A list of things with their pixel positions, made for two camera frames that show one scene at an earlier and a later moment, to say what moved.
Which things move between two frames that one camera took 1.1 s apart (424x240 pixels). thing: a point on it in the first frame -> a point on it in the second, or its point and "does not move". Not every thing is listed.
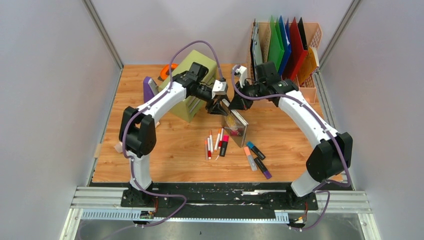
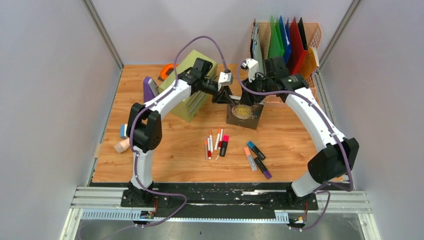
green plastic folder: x=276 y=48 does not move
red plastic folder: x=298 y=52 does not move
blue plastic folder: x=286 y=43 does not move
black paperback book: x=236 y=126 -> x=241 y=114
